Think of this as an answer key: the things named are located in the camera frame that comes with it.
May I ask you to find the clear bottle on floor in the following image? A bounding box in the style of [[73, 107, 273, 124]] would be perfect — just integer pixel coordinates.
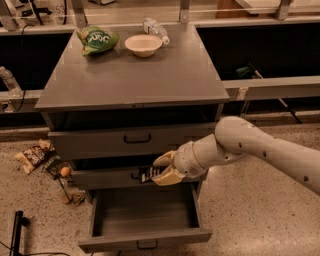
[[53, 179, 71, 204]]

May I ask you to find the grey metal rail frame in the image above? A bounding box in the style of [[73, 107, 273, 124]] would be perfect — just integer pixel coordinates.
[[1, 0, 320, 127]]

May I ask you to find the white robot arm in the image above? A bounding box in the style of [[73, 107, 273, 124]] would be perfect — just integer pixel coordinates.
[[152, 116, 320, 194]]

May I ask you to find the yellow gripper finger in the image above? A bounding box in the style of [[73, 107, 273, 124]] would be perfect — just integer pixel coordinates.
[[151, 166, 185, 186], [153, 150, 175, 166]]

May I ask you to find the clear bottle on left rail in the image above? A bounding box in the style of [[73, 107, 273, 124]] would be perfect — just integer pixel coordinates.
[[0, 66, 23, 98]]

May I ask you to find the grey middle drawer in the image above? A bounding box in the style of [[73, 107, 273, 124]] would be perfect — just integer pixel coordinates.
[[70, 160, 211, 190]]

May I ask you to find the dark rxbar chocolate bar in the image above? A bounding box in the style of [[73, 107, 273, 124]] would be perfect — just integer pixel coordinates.
[[139, 166, 164, 184]]

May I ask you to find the grey top drawer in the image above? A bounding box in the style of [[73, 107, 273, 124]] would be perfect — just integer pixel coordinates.
[[49, 123, 215, 160]]

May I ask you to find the clear plastic water bottle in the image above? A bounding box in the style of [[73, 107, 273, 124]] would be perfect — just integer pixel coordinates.
[[143, 18, 170, 45]]

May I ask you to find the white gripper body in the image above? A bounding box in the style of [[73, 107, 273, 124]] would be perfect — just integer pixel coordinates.
[[173, 142, 206, 178]]

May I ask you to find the brown white snack bag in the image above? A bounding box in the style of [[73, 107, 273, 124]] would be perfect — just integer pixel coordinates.
[[15, 139, 55, 174]]

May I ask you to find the grey open bottom drawer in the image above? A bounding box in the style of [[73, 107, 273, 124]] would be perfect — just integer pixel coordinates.
[[79, 183, 212, 253]]

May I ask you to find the black stand with cable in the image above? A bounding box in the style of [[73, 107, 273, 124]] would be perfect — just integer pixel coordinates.
[[0, 210, 71, 256]]

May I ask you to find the small orange ball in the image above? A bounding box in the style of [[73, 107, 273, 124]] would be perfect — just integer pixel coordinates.
[[60, 167, 71, 177]]

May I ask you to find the green object behind rail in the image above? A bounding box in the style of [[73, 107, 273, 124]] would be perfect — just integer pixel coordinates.
[[236, 65, 255, 79]]

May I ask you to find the white paper bowl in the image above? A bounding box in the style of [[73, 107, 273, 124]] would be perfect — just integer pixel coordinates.
[[125, 34, 162, 58]]

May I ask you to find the grey drawer cabinet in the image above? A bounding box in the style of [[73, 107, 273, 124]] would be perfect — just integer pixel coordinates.
[[34, 23, 231, 200]]

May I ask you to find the green chip bag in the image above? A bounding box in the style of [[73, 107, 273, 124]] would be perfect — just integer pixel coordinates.
[[76, 26, 120, 56]]

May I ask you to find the dark green snack packet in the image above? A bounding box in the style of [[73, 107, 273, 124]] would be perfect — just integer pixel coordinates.
[[42, 154, 70, 180]]

